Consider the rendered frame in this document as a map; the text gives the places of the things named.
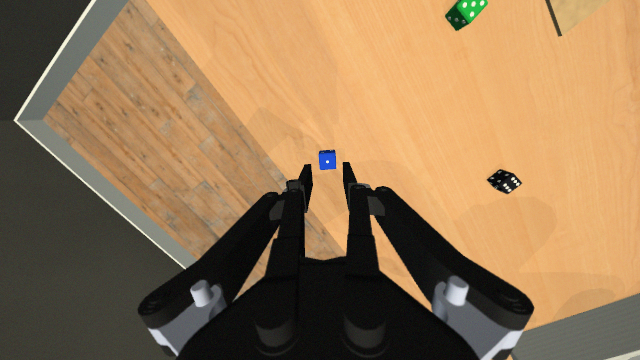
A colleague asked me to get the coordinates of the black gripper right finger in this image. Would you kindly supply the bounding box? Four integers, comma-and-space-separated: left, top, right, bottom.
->
343, 162, 534, 360

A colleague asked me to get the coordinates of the green die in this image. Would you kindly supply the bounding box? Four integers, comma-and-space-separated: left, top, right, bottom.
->
445, 0, 488, 31

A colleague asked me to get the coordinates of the black die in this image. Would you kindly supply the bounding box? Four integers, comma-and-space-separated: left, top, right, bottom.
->
487, 169, 522, 194

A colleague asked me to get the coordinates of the tan textured mat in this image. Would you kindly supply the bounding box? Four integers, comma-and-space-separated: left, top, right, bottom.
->
545, 0, 610, 37

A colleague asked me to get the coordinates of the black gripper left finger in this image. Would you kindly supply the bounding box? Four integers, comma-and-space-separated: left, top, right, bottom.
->
137, 164, 313, 357

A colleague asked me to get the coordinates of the blue die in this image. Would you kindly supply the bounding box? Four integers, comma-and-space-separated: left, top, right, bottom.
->
319, 150, 336, 170

